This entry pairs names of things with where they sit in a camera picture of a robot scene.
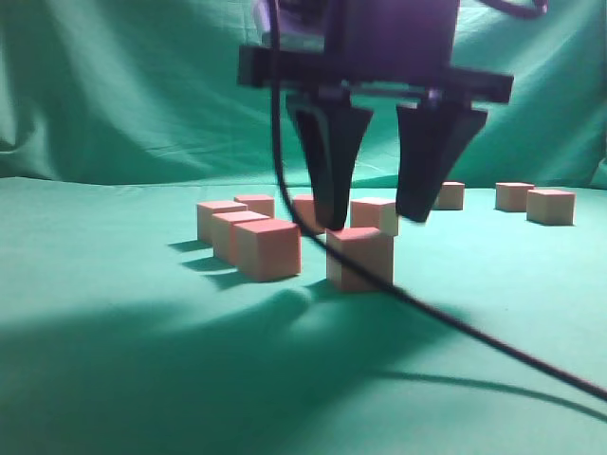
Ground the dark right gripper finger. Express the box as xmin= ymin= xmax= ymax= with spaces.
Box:
xmin=285 ymin=94 xmax=373 ymax=230
xmin=395 ymin=100 xmax=488 ymax=223

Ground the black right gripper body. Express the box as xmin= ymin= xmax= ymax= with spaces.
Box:
xmin=236 ymin=0 xmax=516 ymax=105

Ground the pink cube moved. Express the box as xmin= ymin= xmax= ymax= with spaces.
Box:
xmin=234 ymin=219 xmax=302 ymax=282
xmin=196 ymin=200 xmax=248 ymax=245
xmin=233 ymin=194 xmax=275 ymax=218
xmin=212 ymin=210 xmax=269 ymax=265
xmin=326 ymin=227 xmax=395 ymax=292
xmin=350 ymin=197 xmax=399 ymax=237
xmin=293 ymin=194 xmax=325 ymax=235
xmin=526 ymin=189 xmax=576 ymax=226

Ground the pink cube far left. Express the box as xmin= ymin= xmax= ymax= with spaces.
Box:
xmin=432 ymin=181 xmax=466 ymax=210

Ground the pink cube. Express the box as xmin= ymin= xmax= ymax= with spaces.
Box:
xmin=495 ymin=182 xmax=535 ymax=212
xmin=432 ymin=181 xmax=466 ymax=210

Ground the pink cube far right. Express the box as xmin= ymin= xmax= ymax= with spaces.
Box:
xmin=495 ymin=182 xmax=535 ymax=212

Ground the green cloth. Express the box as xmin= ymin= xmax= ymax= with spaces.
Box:
xmin=1 ymin=1 xmax=606 ymax=454

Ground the black cable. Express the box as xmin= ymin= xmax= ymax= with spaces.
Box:
xmin=267 ymin=0 xmax=607 ymax=399

